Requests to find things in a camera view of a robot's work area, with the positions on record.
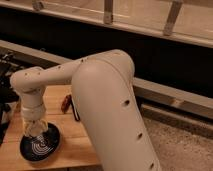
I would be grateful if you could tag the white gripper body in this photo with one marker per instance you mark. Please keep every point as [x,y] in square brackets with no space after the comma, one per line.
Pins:
[33,114]

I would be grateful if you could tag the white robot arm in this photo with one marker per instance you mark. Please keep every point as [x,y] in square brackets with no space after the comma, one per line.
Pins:
[103,97]

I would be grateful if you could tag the wooden board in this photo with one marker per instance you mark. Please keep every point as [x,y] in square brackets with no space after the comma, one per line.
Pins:
[74,149]

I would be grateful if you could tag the metal rail frame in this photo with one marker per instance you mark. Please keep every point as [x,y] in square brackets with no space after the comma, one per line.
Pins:
[188,21]

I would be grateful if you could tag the black ceramic bowl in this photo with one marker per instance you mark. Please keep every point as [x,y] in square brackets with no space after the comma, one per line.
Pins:
[40,147]

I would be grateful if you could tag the white labelled bottle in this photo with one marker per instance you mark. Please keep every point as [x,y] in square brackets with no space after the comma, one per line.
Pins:
[34,128]

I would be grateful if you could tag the small red-brown object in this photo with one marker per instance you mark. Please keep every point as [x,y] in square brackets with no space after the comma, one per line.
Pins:
[66,103]

